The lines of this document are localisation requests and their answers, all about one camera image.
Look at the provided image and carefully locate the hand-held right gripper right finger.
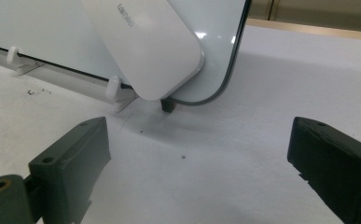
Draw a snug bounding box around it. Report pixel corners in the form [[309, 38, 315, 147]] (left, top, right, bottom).
[[286, 116, 361, 224]]

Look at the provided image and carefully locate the white board stand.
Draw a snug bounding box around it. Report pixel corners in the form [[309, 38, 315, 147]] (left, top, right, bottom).
[[0, 43, 139, 114]]

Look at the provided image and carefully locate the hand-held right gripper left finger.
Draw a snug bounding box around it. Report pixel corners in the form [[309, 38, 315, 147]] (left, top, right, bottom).
[[28, 116, 112, 224]]

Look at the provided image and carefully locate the white power bank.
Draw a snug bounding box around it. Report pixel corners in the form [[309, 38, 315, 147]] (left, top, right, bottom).
[[80, 0, 206, 102]]

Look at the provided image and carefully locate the small black block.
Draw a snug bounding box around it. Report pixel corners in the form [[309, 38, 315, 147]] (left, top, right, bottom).
[[160, 98, 178, 114]]

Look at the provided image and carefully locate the white board with dark edge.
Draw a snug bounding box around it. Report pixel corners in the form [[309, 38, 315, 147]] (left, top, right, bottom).
[[0, 0, 253, 106]]

